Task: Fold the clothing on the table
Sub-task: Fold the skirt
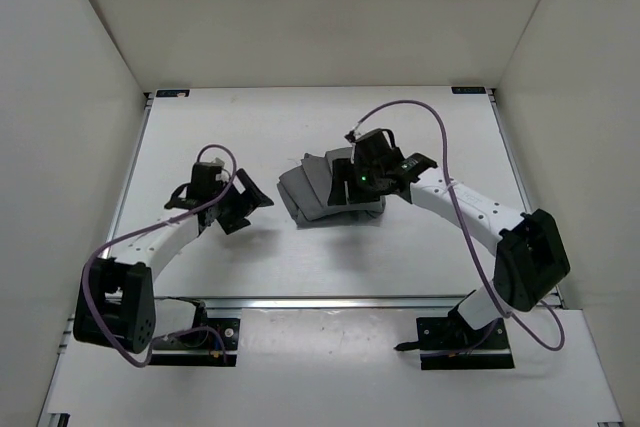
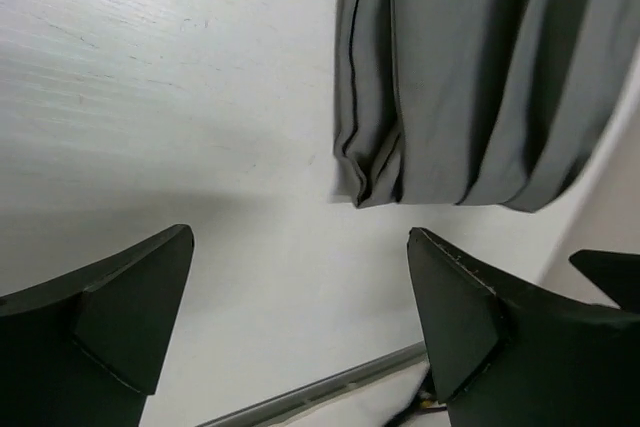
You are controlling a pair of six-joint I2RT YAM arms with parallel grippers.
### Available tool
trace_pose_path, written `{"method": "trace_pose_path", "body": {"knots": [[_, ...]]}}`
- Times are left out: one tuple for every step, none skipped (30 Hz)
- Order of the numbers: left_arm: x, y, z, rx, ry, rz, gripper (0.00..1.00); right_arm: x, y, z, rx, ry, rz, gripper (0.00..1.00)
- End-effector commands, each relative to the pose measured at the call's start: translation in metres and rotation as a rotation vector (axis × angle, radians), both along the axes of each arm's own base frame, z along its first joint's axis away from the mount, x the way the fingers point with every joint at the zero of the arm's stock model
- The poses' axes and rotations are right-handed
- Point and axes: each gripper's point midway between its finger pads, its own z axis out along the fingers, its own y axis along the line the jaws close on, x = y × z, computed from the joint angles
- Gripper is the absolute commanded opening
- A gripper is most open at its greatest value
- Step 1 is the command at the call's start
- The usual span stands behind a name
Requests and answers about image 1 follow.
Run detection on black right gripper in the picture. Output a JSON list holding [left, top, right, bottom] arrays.
[[329, 159, 383, 208]]

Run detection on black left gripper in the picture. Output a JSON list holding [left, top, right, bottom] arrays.
[[213, 167, 274, 233]]

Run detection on grey pleated skirt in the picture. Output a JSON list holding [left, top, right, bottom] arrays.
[[276, 147, 386, 228]]

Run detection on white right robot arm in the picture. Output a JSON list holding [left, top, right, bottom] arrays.
[[328, 129, 570, 348]]

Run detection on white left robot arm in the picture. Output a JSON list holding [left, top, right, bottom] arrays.
[[73, 160, 274, 354]]

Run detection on blue label sticker right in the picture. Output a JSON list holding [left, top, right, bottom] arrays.
[[451, 86, 486, 95]]

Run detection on blue label sticker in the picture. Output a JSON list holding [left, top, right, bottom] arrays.
[[451, 86, 486, 95], [155, 89, 190, 98]]

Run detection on blue label sticker left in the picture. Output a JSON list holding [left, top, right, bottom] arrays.
[[155, 89, 190, 98]]

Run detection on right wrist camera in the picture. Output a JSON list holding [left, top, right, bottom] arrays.
[[345, 128, 362, 146]]

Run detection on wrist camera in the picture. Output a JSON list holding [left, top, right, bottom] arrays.
[[212, 158, 231, 183], [345, 128, 362, 146]]

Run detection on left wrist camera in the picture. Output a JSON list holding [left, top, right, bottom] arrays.
[[212, 158, 231, 183]]

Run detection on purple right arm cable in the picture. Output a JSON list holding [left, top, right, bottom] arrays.
[[349, 99, 566, 359]]

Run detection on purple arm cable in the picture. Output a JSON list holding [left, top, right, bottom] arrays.
[[349, 99, 566, 359], [82, 143, 241, 369]]

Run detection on aluminium table front rail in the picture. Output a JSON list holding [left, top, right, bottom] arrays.
[[204, 296, 462, 310]]

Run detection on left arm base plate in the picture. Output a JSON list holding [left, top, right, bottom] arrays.
[[149, 308, 241, 368]]

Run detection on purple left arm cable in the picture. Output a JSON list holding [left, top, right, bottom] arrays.
[[82, 143, 241, 369]]

